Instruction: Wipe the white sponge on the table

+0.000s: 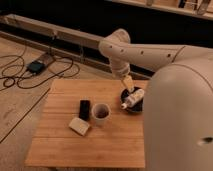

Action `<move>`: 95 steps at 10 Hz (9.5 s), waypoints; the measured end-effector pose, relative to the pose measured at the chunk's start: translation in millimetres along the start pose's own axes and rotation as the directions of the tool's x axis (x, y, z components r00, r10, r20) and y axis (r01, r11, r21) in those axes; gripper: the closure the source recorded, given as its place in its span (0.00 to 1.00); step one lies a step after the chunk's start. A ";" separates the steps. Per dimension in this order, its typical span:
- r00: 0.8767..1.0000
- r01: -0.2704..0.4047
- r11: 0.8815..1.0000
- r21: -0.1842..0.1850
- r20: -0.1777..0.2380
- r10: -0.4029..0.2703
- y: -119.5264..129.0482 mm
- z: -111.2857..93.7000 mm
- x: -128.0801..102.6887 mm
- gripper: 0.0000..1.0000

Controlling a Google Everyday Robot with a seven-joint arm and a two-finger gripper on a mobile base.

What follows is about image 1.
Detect black phone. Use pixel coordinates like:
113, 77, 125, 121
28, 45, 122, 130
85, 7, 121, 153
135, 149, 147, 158
79, 100, 90, 121

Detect white cup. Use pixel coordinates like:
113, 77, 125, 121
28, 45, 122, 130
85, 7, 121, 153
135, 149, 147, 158
91, 103, 111, 126

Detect white sponge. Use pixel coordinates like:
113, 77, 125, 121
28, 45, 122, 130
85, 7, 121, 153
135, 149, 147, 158
69, 117, 90, 136

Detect white plastic bottle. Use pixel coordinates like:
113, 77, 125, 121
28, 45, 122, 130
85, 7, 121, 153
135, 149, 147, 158
121, 89, 145, 109

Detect blue power adapter box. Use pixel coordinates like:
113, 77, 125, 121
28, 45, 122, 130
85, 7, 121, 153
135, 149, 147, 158
27, 61, 45, 74

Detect wooden shelf rail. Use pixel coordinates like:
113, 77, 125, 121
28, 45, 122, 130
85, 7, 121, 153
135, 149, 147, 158
0, 13, 151, 80

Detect black bowl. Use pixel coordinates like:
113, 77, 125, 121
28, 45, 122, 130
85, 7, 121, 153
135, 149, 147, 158
121, 87, 145, 113

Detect black floor cable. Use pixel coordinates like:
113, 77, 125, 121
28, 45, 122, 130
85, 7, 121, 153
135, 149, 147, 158
0, 54, 81, 90

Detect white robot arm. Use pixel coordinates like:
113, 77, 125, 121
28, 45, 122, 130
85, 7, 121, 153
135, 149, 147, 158
98, 29, 213, 171

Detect wooden table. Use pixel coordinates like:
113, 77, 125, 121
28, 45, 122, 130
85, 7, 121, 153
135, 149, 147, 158
25, 79, 145, 168

